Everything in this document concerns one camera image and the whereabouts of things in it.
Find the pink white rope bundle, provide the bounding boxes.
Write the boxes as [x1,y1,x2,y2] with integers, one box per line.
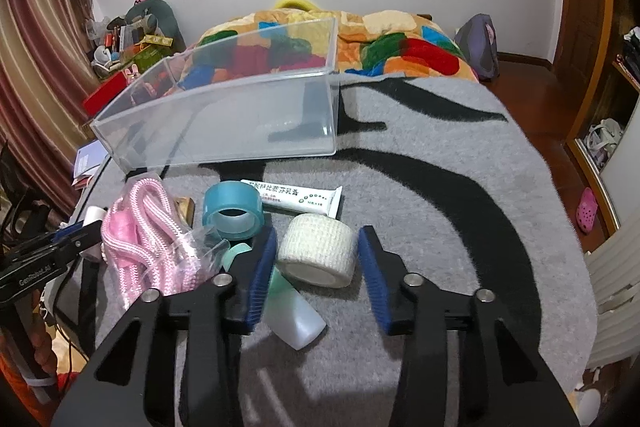
[100,172,215,312]

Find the mint green bottle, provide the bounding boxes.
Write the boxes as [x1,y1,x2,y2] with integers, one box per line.
[222,236,326,350]

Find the small brown wooden block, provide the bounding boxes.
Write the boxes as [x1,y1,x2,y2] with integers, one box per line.
[175,196,195,228]

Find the blue tape roll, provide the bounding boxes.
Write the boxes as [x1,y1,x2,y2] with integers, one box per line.
[202,181,265,241]

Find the white ointment tube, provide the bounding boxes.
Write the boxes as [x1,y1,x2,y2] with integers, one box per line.
[242,180,343,219]

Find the red box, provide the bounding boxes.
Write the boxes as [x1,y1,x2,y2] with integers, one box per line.
[82,72,128,117]

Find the pink croc shoe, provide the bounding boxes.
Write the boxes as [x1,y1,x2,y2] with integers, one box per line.
[575,187,599,234]

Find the striped pink curtain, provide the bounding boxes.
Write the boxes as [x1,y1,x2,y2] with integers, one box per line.
[1,0,99,215]

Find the white sneakers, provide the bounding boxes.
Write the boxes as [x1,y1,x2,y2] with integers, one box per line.
[584,118,624,169]

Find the clear plastic storage box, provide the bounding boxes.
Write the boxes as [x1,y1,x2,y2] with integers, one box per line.
[91,17,338,172]

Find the dark green chair back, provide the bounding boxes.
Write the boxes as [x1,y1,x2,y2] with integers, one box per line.
[125,0,186,52]

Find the grey purple backpack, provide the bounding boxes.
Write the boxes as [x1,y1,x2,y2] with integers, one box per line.
[454,13,499,81]

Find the colourful patchwork quilt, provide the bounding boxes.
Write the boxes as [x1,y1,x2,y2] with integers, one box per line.
[176,9,477,89]

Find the wooden wardrobe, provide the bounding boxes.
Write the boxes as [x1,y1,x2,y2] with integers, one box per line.
[553,0,639,233]

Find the yellow curved pillow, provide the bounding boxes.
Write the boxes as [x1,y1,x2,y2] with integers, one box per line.
[273,0,318,12]

